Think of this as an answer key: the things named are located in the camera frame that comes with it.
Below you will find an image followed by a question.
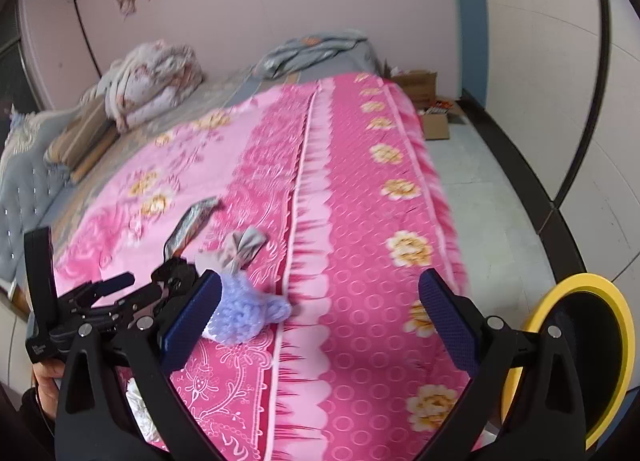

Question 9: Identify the silver snack wrapper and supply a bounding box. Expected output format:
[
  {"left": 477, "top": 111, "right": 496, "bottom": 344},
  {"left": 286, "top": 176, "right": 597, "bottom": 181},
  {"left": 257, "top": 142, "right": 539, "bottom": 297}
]
[{"left": 164, "top": 196, "right": 221, "bottom": 259}]

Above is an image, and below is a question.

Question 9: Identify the white paper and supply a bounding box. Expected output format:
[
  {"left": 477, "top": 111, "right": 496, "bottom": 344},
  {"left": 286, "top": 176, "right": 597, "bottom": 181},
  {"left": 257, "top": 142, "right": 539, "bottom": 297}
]
[{"left": 122, "top": 378, "right": 156, "bottom": 442}]

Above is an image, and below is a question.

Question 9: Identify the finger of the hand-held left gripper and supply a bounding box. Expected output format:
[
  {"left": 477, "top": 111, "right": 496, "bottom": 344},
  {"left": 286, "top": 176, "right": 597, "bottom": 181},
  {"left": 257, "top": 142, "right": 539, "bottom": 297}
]
[
  {"left": 131, "top": 257, "right": 201, "bottom": 310},
  {"left": 59, "top": 272, "right": 136, "bottom": 308}
]

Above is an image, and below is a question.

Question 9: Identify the grey tufted bed headboard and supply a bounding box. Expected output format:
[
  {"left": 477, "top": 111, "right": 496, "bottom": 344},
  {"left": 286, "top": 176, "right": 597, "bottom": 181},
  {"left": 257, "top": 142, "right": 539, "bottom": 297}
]
[{"left": 0, "top": 108, "right": 76, "bottom": 302}]

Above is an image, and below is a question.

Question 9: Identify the yellow rimmed trash bin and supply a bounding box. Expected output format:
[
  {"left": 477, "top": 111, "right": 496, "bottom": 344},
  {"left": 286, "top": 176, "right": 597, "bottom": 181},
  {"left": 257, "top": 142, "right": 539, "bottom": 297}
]
[{"left": 500, "top": 272, "right": 636, "bottom": 452}]

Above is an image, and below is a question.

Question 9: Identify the closed cardboard box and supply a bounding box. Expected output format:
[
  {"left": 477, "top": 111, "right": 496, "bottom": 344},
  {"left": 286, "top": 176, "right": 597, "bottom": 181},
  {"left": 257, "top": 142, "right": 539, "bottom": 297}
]
[{"left": 390, "top": 70, "right": 438, "bottom": 104}]

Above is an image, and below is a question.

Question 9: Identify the floral folded quilt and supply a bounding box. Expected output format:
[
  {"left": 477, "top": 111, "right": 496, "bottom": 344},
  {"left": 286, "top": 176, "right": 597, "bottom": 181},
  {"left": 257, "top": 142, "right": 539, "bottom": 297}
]
[{"left": 97, "top": 40, "right": 206, "bottom": 132}]

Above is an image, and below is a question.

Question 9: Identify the grey crumpled blanket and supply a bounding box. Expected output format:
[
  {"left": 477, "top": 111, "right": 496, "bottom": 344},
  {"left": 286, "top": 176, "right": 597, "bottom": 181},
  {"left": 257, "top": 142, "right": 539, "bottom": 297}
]
[{"left": 252, "top": 30, "right": 383, "bottom": 82}]

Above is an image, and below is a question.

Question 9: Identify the dark window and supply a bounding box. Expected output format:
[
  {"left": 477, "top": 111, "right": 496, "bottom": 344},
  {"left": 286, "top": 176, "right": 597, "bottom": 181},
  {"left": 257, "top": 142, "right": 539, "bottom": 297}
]
[{"left": 0, "top": 34, "right": 26, "bottom": 114}]

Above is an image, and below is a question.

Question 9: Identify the beige cloth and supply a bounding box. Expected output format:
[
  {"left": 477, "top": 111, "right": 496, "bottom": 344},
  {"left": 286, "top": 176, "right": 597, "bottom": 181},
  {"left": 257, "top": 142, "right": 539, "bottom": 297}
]
[{"left": 197, "top": 225, "right": 269, "bottom": 274}]

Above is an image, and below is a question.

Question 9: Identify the person's left forearm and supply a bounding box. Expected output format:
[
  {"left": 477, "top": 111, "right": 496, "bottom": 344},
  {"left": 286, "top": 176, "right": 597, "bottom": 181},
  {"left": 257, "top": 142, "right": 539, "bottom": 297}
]
[{"left": 19, "top": 386, "right": 58, "bottom": 461}]

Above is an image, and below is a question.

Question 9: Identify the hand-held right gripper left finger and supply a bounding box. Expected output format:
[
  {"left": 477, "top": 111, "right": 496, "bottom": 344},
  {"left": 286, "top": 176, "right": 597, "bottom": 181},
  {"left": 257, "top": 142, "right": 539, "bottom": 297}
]
[{"left": 55, "top": 270, "right": 223, "bottom": 461}]

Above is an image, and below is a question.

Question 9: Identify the open cardboard box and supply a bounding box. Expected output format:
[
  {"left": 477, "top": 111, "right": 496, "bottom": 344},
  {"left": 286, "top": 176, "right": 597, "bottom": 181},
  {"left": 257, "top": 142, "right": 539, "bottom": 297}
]
[{"left": 417, "top": 98, "right": 468, "bottom": 142}]

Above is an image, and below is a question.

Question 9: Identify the person's left hand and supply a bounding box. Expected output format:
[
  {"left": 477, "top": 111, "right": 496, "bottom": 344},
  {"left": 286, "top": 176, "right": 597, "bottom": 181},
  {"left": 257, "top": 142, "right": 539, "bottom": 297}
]
[{"left": 31, "top": 362, "right": 65, "bottom": 423}]

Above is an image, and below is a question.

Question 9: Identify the white wardrobe with black trim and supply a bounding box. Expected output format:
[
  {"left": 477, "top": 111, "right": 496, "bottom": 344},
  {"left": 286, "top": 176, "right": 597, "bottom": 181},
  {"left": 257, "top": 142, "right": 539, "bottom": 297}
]
[{"left": 447, "top": 0, "right": 640, "bottom": 322}]

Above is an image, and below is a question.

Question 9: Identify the pink floral bedspread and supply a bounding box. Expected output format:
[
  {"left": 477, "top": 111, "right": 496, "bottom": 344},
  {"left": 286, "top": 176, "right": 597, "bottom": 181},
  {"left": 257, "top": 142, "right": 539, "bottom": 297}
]
[{"left": 50, "top": 71, "right": 501, "bottom": 461}]

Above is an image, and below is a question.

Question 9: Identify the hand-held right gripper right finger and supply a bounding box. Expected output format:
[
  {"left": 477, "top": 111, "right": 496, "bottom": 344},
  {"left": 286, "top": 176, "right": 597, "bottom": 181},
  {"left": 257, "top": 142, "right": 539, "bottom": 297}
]
[{"left": 418, "top": 268, "right": 586, "bottom": 461}]

